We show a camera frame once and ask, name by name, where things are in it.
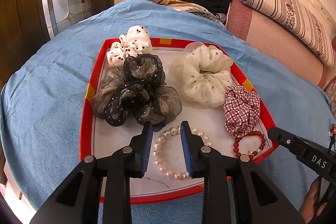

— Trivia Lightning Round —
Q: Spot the person's right hand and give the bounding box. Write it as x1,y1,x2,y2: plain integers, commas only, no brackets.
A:
299,177,336,224

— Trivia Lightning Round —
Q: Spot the white cherry print scrunchie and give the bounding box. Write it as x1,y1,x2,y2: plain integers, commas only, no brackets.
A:
106,25,153,67

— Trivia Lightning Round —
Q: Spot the patterned scarf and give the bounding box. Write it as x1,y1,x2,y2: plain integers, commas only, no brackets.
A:
157,0,224,24

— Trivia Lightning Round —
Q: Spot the red plaid scrunchie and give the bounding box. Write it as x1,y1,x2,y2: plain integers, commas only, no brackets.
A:
223,85,262,139

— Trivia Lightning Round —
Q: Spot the pink bolster cushion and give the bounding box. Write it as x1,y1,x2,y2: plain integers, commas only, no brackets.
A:
225,0,326,88

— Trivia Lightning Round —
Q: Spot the blue blanket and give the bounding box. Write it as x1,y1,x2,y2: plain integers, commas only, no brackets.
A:
0,0,336,224

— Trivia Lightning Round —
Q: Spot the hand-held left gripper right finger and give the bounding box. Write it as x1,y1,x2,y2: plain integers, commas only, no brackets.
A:
180,121,305,224

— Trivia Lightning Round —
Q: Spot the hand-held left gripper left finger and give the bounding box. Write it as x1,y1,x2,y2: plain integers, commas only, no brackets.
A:
30,121,154,224

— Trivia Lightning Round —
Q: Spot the white pearl bracelet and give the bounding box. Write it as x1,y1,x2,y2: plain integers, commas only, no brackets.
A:
153,126,213,181

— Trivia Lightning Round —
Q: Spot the cream polka dot scrunchie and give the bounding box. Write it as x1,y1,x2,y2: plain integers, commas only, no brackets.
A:
168,42,234,109

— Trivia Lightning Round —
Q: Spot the small striped floral cushion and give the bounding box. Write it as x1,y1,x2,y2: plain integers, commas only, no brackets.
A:
324,74,336,112

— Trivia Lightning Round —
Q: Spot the wooden door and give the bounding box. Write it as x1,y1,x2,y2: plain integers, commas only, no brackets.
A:
0,0,116,84

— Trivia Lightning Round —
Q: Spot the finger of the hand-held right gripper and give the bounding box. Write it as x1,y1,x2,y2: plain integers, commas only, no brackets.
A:
267,126,302,159

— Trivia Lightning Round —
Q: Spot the red bead bracelet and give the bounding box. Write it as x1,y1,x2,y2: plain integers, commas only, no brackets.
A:
232,130,266,161

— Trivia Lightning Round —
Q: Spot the red tray box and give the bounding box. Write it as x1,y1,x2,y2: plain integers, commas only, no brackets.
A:
79,38,280,205

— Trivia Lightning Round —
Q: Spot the black sheer studded scrunchie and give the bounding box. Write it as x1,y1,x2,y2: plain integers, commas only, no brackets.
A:
92,54,183,133

